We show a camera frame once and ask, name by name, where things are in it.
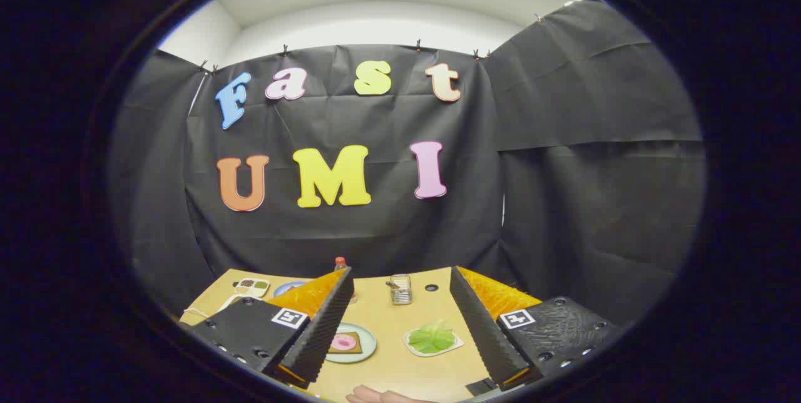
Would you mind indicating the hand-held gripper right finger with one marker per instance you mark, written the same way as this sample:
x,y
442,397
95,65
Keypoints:
x,y
479,321

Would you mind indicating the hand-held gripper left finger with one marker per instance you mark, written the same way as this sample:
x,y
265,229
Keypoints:
x,y
325,321

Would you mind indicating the green lettuce leaf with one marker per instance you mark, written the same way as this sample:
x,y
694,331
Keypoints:
x,y
432,337

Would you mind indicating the pink ham slice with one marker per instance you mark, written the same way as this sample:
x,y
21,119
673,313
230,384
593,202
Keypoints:
x,y
343,341

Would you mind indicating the small white square plate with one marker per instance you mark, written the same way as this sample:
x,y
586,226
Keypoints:
x,y
458,344

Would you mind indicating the brown square bread slice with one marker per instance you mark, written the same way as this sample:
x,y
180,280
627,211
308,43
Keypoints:
x,y
355,349

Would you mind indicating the pale green round plate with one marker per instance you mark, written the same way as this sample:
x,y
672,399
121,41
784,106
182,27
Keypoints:
x,y
368,343

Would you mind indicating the blue round plate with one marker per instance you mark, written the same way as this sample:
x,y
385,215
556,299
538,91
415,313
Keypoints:
x,y
286,288

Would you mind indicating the clear red-capped water bottle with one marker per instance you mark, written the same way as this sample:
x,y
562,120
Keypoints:
x,y
340,261

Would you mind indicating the white divided seasoning tray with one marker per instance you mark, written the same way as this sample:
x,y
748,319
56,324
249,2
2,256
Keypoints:
x,y
252,287

